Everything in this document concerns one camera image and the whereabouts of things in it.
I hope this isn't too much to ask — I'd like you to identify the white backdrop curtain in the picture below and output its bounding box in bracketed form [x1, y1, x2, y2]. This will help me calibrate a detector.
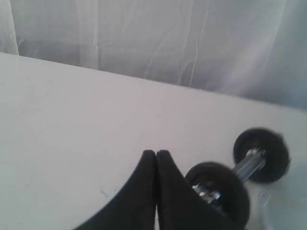
[0, 0, 307, 109]

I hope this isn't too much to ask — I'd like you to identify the black weight plate end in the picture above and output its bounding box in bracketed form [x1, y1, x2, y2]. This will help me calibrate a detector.
[233, 127, 290, 184]

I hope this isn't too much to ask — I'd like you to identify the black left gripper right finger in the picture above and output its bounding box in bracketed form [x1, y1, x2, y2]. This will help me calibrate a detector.
[156, 150, 242, 230]

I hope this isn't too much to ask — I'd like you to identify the black weight plate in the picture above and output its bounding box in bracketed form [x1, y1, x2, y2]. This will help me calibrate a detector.
[185, 161, 250, 228]

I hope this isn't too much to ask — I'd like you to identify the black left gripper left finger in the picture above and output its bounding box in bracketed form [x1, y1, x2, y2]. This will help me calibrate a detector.
[76, 150, 156, 230]

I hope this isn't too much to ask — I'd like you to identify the chrome threaded dumbbell bar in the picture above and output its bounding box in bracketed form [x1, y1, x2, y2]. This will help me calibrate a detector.
[192, 148, 266, 204]

